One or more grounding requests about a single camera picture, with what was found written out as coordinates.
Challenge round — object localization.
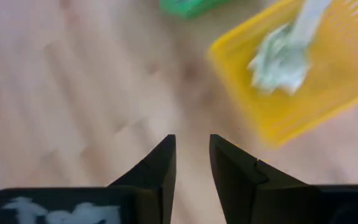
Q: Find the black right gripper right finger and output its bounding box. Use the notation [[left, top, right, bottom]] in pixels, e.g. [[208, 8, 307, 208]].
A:
[[209, 134, 358, 224]]

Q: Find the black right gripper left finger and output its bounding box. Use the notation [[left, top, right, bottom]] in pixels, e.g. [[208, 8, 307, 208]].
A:
[[0, 134, 177, 224]]

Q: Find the yellow plastic basket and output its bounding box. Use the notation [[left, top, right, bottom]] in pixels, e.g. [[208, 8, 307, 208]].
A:
[[206, 0, 358, 149]]

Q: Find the green plastic basket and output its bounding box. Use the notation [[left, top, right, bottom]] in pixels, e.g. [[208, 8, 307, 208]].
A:
[[158, 0, 229, 19]]

